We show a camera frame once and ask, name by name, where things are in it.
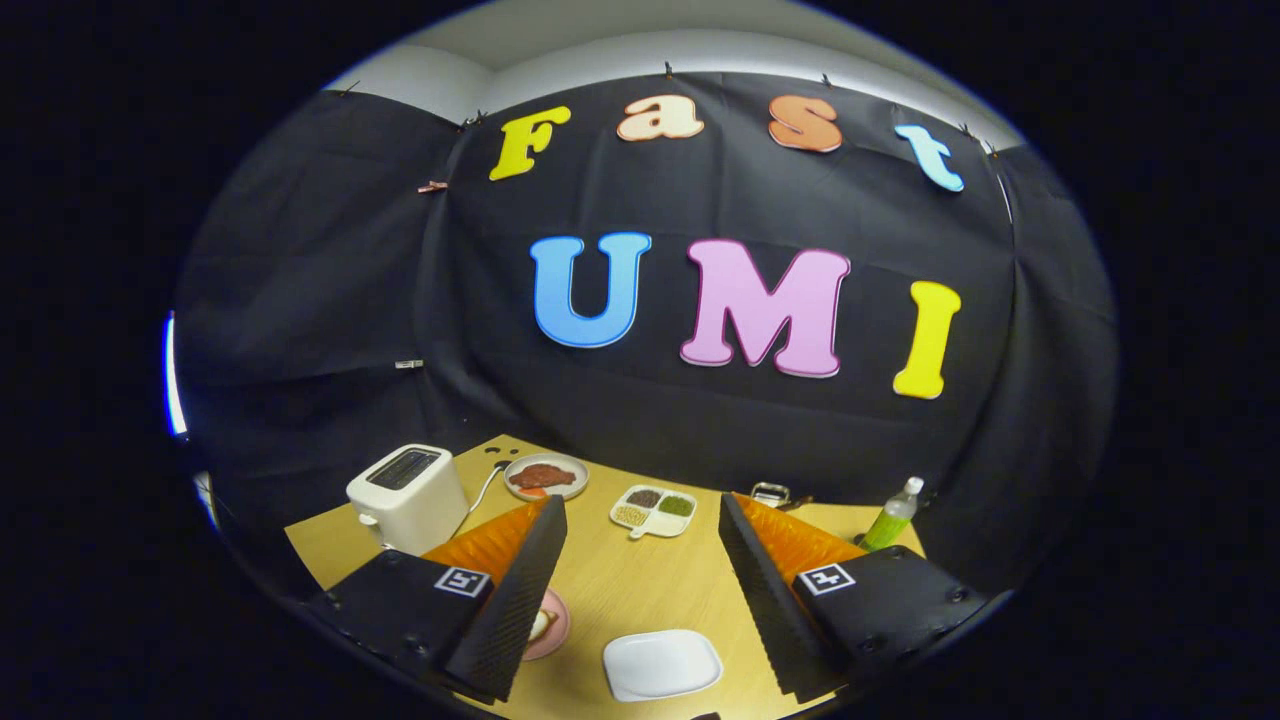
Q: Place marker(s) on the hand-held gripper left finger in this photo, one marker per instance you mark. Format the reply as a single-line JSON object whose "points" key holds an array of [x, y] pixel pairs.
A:
{"points": [[525, 600]]}

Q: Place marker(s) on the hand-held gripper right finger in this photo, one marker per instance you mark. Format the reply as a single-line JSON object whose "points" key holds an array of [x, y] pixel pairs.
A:
{"points": [[765, 600]]}

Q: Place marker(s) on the pink round plate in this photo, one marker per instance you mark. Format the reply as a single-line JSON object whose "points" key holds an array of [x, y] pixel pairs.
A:
{"points": [[558, 630]]}

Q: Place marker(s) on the white rounded rectangular plate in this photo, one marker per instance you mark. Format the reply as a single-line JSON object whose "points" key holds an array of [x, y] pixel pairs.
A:
{"points": [[660, 665]]}

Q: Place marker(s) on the white divided seasoning dish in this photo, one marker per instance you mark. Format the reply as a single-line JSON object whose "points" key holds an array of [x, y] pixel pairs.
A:
{"points": [[665, 523]]}

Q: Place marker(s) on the brown meat patty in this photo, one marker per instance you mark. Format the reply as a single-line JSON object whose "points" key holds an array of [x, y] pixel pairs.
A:
{"points": [[543, 475]]}

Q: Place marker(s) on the round white plate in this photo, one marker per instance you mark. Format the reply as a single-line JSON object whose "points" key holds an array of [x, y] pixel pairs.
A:
{"points": [[577, 470]]}

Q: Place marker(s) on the white toaster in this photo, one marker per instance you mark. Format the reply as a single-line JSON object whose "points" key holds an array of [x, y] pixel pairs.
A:
{"points": [[410, 515]]}

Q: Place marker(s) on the green plastic bottle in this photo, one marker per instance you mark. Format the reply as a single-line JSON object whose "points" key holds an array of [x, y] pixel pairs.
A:
{"points": [[888, 522]]}

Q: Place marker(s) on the black backdrop cloth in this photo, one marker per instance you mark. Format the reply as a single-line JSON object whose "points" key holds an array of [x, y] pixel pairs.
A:
{"points": [[480, 300]]}

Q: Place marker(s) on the computer monitor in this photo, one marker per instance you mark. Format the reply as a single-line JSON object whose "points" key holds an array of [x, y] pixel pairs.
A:
{"points": [[171, 380]]}

